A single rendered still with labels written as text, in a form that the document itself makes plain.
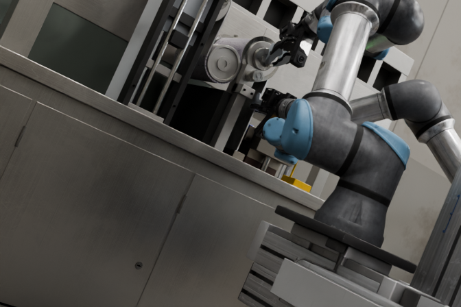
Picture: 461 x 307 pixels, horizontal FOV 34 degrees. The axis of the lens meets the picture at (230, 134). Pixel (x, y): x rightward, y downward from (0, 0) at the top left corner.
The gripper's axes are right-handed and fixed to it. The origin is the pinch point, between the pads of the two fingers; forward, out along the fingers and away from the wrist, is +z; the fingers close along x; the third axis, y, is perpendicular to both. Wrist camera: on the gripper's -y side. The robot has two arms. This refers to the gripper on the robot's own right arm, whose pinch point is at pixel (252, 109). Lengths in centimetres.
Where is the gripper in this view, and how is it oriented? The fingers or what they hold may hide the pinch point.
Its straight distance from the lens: 249.2
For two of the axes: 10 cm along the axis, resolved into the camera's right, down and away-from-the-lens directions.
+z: -4.8, -1.4, 8.6
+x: -7.8, -3.9, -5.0
